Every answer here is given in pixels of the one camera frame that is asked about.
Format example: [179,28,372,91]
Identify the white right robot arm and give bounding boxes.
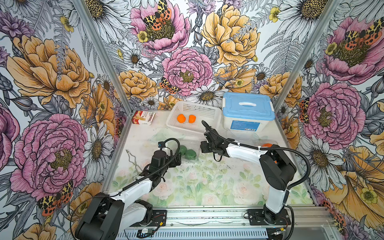
[201,126,297,215]

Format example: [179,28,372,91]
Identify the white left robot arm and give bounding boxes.
[72,150,182,240]

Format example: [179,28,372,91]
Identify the green toy fruit left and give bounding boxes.
[179,145,188,156]

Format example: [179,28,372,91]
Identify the green toy fruit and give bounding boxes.
[179,145,188,156]
[184,149,197,160]

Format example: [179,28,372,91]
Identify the green toy fruit right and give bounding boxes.
[184,149,197,160]

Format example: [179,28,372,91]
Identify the metal tongs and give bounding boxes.
[126,150,143,177]

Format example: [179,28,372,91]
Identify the white perforated plastic basket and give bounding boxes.
[166,102,222,137]

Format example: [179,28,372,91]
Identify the blue lidded storage box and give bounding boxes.
[222,93,276,132]

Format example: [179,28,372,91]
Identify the red and white carton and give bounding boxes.
[131,111,156,126]

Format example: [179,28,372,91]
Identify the clear clamshell right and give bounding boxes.
[254,139,279,148]

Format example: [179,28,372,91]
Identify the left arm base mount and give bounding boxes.
[131,209,168,228]

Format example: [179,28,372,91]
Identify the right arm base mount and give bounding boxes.
[243,208,291,226]

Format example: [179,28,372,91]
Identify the aluminium front rail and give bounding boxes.
[117,205,342,240]

